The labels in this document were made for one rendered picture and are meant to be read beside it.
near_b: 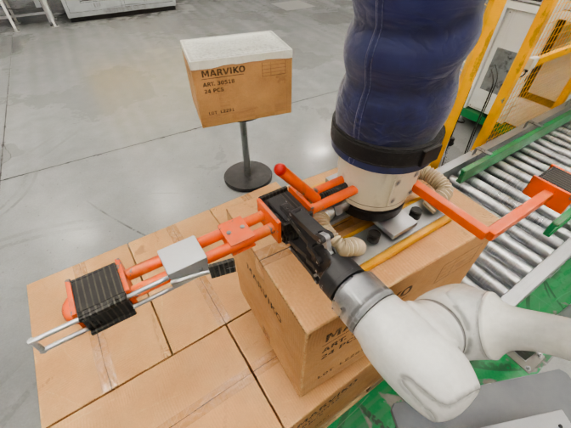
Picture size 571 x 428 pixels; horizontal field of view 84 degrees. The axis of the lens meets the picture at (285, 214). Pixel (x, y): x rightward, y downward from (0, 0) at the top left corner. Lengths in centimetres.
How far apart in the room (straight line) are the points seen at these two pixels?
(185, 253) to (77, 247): 198
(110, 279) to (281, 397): 73
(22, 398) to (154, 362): 95
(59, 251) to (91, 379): 140
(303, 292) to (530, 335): 38
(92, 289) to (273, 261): 36
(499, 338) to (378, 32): 48
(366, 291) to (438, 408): 16
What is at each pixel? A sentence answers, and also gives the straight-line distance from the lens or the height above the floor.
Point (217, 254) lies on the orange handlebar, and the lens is 59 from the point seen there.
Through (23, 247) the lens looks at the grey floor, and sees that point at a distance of 276.
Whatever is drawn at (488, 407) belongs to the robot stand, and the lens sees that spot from 106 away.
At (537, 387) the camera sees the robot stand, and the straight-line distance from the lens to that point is 115.
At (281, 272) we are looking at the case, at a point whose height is 107.
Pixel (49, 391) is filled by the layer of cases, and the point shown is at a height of 54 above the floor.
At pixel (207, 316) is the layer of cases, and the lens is 129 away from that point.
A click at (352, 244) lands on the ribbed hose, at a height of 115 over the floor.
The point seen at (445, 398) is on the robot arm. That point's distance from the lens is 48.
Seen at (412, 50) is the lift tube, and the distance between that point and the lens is 55.
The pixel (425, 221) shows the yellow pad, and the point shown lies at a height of 109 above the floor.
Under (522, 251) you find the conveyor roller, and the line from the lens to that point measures 177.
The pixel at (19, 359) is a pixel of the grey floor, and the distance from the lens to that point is 222.
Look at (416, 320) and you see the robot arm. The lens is 49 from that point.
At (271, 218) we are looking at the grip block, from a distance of 61.
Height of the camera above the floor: 166
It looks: 45 degrees down
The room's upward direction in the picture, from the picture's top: straight up
